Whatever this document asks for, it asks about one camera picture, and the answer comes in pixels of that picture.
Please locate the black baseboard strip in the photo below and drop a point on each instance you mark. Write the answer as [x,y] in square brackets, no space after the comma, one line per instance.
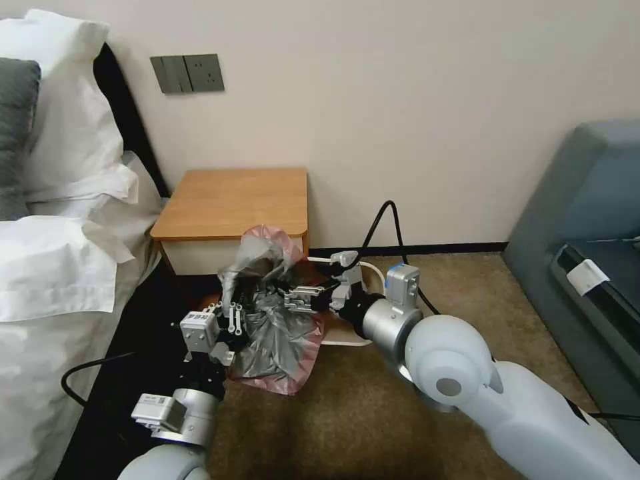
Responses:
[425,246]

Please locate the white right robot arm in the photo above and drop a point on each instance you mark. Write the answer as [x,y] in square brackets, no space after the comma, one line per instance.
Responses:
[450,360]

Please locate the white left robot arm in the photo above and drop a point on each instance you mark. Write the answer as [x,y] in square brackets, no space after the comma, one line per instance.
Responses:
[185,420]

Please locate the black bed base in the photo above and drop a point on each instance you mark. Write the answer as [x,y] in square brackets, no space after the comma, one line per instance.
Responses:
[150,320]

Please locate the white pillow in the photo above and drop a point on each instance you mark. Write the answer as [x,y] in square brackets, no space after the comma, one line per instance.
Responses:
[55,37]
[80,145]

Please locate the black headboard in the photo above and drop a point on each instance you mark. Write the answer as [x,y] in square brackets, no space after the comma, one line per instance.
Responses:
[140,130]

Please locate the grey wall switch socket panel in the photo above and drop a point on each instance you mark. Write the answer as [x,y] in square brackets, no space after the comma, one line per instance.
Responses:
[187,73]

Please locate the white paper label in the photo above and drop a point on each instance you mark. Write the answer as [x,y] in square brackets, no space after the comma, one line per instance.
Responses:
[587,276]

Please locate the grey pillow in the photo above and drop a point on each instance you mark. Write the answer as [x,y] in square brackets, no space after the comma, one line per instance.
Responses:
[15,135]

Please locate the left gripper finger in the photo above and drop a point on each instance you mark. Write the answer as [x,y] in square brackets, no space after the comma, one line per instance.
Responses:
[216,310]
[236,320]

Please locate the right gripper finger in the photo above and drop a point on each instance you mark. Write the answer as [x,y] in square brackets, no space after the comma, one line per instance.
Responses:
[325,287]
[300,302]

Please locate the grey sofa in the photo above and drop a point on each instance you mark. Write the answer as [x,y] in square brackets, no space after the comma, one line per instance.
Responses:
[575,210]

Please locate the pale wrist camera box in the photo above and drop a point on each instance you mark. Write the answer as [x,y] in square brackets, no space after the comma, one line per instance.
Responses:
[345,258]
[198,331]

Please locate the grey garbage bag pink rim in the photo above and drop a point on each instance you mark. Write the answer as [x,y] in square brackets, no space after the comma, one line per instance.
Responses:
[280,345]

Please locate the white trash can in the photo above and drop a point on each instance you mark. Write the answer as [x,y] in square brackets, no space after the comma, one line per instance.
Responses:
[372,274]

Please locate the white duvet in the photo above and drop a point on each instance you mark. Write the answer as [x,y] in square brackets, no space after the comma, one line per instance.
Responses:
[45,300]

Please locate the wooden nightstand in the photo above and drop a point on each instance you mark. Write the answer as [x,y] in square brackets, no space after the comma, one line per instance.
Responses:
[235,205]

